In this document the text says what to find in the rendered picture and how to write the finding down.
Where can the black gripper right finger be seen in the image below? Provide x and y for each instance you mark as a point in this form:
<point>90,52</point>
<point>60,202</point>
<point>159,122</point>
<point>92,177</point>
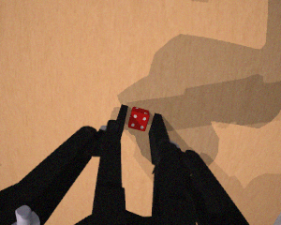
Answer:
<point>212,204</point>

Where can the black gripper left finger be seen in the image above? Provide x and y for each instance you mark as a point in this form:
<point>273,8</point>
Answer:
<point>33,200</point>

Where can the red die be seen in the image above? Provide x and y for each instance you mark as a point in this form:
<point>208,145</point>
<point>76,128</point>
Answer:
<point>138,119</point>

